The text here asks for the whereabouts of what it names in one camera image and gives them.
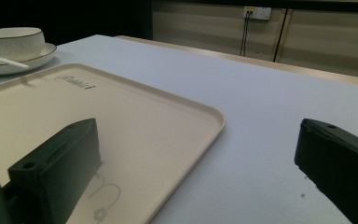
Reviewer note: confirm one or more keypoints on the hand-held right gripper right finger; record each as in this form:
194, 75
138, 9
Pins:
338, 161

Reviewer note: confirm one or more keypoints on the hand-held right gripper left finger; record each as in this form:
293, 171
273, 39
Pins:
62, 161

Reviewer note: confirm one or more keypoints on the beige plastic tray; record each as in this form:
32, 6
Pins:
143, 124

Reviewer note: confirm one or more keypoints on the white saucer with dark rim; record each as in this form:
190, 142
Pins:
40, 57

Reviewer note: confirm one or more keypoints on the white spoon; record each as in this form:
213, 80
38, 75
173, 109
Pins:
11, 62

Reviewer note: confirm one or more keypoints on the white cup with dark rim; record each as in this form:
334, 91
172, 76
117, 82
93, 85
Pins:
14, 42

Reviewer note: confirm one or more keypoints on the white wall socket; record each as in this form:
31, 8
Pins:
257, 12

